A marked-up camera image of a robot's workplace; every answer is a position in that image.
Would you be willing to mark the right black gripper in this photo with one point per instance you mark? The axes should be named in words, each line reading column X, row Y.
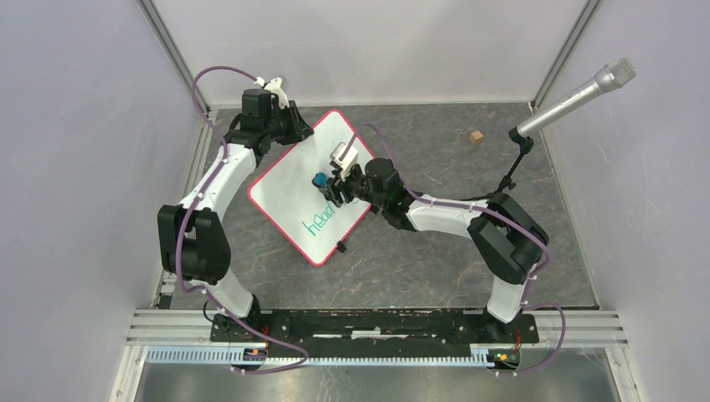
column 334, row 187

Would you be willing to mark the far wooden cube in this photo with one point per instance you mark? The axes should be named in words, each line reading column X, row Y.
column 476, row 138

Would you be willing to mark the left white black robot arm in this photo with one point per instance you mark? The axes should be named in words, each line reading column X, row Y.
column 192, row 240

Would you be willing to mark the black microphone tripod stand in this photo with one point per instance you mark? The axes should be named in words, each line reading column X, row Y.
column 525, row 146

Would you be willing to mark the blue whiteboard eraser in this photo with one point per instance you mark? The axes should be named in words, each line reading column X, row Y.
column 320, row 180

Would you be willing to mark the aluminium cable duct rail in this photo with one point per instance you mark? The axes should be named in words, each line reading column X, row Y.
column 241, row 356

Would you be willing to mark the silver microphone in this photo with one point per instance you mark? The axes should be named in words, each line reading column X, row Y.
column 611, row 77

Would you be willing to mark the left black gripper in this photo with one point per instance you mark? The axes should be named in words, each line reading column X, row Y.
column 300, row 129

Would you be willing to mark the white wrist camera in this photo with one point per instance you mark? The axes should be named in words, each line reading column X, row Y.
column 343, row 159
column 276, row 86

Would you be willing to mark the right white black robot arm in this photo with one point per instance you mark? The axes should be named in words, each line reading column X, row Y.
column 512, row 244

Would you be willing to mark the pink framed whiteboard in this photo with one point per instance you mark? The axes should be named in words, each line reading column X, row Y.
column 285, row 194

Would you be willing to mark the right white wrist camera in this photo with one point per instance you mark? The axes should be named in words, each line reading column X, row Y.
column 343, row 159

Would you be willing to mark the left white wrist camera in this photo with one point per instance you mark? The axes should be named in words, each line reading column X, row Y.
column 276, row 86

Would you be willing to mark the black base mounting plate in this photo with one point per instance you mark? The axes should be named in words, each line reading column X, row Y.
column 372, row 333

